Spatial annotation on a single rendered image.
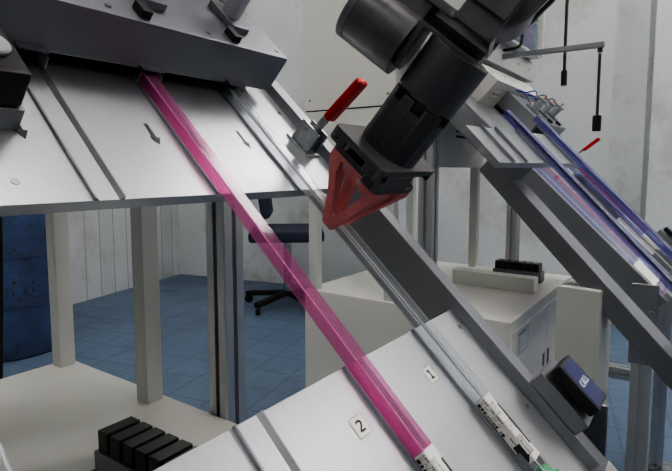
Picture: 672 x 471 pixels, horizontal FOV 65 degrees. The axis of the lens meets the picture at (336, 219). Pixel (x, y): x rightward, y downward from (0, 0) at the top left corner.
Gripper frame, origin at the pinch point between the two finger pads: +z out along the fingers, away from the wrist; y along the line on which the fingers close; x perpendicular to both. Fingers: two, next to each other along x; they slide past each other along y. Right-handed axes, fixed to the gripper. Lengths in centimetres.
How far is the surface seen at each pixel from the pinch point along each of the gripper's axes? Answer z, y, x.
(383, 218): -0.1, -8.2, 0.9
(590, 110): -10, -280, -43
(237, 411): 42.6, -12.5, 0.6
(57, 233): 50, -7, -47
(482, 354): 1.5, -6.8, 18.5
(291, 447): 1.4, 20.1, 15.8
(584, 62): -27, -279, -64
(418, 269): 1.0, -8.2, 7.7
